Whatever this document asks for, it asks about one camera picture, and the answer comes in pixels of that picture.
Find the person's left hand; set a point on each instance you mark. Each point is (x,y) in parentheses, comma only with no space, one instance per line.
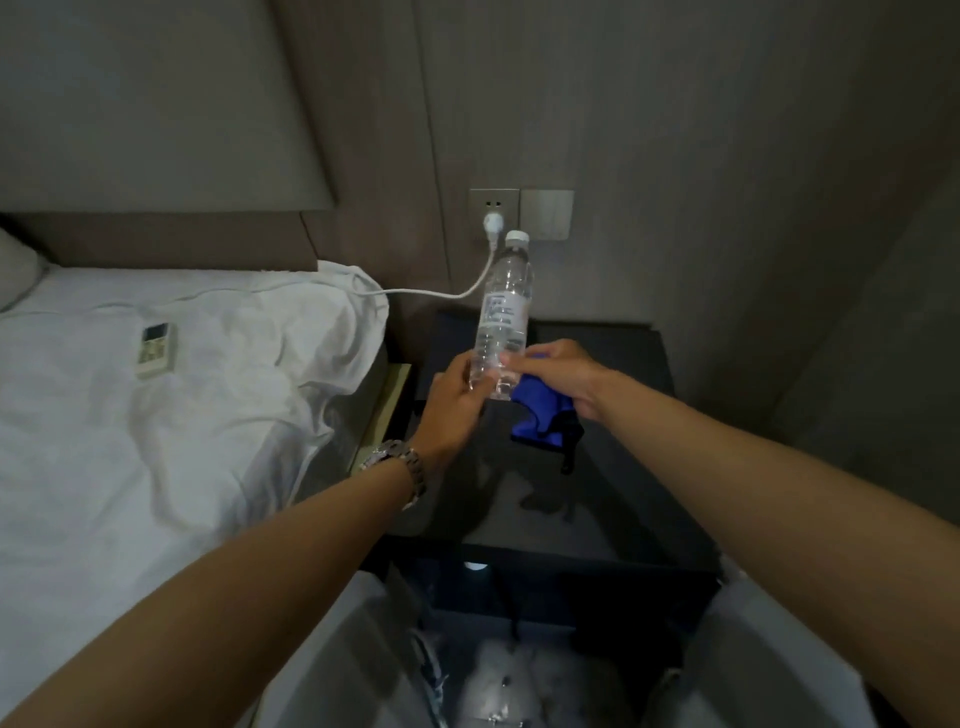
(448,420)

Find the person's right hand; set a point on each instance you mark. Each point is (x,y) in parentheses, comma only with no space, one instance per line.
(574,375)

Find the person's left thumb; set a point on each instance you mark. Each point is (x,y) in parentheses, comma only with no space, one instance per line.
(484,392)

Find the person's right fingers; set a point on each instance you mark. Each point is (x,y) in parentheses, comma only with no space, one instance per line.
(525,360)

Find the clear plastic water bottle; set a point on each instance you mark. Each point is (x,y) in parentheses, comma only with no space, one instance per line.
(504,307)

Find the person's right forearm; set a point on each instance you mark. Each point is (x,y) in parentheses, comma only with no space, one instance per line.
(787,525)

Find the person's left forearm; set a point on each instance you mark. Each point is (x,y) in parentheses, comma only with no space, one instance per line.
(225,600)

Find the silver metal wristwatch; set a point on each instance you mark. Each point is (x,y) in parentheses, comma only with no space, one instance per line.
(401,457)

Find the black glossy nightstand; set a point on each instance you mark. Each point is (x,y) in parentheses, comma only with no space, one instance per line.
(555,510)

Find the white power plug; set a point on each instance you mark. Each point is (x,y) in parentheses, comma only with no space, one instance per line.
(493,223)

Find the white fluffy rug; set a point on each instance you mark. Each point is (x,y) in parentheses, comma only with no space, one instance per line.
(532,682)

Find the white remote control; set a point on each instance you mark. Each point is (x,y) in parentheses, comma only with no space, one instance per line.
(156,350)

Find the white bed sheet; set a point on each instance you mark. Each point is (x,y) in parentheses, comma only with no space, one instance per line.
(112,450)

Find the grey padded headboard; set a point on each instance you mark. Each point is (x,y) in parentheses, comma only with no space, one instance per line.
(150,112)

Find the white pillow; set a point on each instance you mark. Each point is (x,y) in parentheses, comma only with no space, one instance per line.
(15,270)

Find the beige bed frame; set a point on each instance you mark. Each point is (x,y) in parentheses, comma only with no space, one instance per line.
(375,420)

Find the silver wall switch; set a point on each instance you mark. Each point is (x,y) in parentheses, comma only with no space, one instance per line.
(547,214)

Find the silver wall socket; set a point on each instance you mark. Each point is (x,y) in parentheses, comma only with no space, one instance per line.
(484,201)

